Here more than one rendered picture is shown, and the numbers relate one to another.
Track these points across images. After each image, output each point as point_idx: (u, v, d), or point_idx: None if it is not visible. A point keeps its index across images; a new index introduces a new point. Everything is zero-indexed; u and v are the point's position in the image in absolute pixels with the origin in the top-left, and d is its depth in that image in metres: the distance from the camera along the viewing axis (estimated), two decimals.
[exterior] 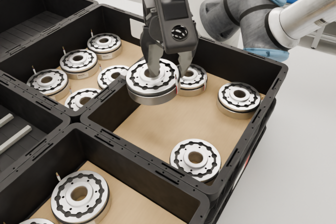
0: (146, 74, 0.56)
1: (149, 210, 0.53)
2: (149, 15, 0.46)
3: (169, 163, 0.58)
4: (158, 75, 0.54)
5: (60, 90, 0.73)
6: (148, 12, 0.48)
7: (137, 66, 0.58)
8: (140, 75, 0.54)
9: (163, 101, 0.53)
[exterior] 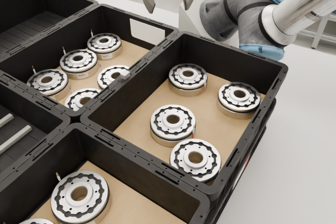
0: (167, 118, 0.66)
1: (149, 210, 0.53)
2: None
3: (169, 163, 0.58)
4: (152, 2, 0.44)
5: (60, 90, 0.73)
6: None
7: (160, 110, 0.68)
8: (163, 120, 0.65)
9: None
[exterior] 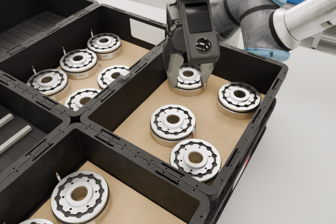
0: (167, 118, 0.66)
1: (149, 210, 0.53)
2: (173, 27, 0.49)
3: (169, 163, 0.58)
4: (176, 82, 0.57)
5: (60, 90, 0.73)
6: (172, 23, 0.50)
7: (160, 110, 0.68)
8: (163, 120, 0.65)
9: None
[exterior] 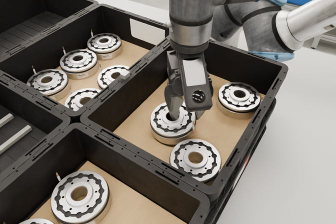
0: (167, 116, 0.66)
1: (149, 210, 0.53)
2: (173, 75, 0.56)
3: (169, 163, 0.58)
4: (177, 118, 0.64)
5: (60, 90, 0.73)
6: (172, 72, 0.57)
7: (160, 107, 0.67)
8: (162, 118, 0.64)
9: (181, 141, 0.63)
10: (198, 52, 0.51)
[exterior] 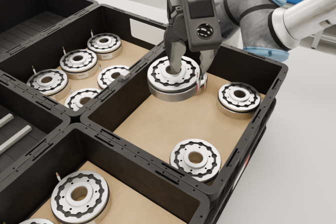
0: (167, 70, 0.57)
1: (149, 210, 0.53)
2: (174, 13, 0.47)
3: (169, 163, 0.58)
4: (179, 72, 0.55)
5: (60, 90, 0.73)
6: (173, 10, 0.48)
7: (159, 62, 0.58)
8: (161, 71, 0.55)
9: (183, 98, 0.54)
10: None
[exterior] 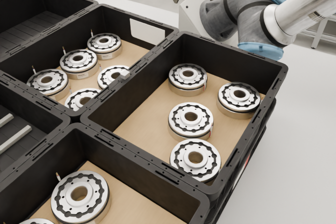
0: (185, 116, 0.67)
1: (149, 210, 0.53)
2: None
3: (169, 163, 0.58)
4: None
5: (60, 90, 0.73)
6: None
7: (178, 107, 0.68)
8: (181, 117, 0.65)
9: None
10: None
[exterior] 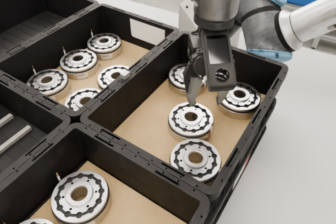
0: (185, 116, 0.67)
1: (149, 210, 0.53)
2: (195, 54, 0.54)
3: (169, 163, 0.58)
4: (194, 102, 0.62)
5: (60, 90, 0.73)
6: (194, 51, 0.55)
7: (178, 107, 0.68)
8: (181, 117, 0.65)
9: None
10: (223, 29, 0.49)
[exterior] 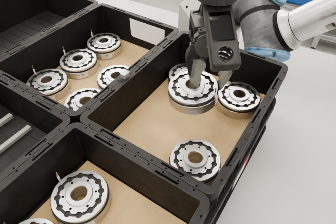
0: (187, 85, 0.60)
1: (149, 210, 0.53)
2: (197, 34, 0.51)
3: (169, 163, 0.58)
4: (198, 87, 0.59)
5: (60, 90, 0.73)
6: (196, 31, 0.52)
7: (179, 76, 0.62)
8: (182, 86, 0.59)
9: (201, 111, 0.57)
10: (227, 5, 0.46)
